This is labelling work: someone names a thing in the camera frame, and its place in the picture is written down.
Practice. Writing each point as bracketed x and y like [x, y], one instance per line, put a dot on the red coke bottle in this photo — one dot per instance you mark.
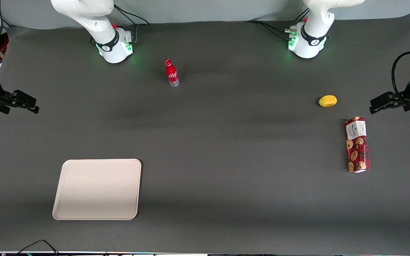
[172, 73]

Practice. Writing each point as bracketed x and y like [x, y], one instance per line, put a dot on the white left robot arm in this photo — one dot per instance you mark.
[315, 25]

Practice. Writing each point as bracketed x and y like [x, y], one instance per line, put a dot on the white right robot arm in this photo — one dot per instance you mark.
[94, 21]

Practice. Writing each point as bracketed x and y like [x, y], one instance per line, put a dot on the white plastic tray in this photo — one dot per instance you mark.
[98, 189]

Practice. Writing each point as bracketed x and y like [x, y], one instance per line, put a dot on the red cookie box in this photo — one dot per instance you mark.
[357, 145]

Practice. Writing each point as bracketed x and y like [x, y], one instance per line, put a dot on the yellow lemon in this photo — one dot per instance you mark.
[327, 101]

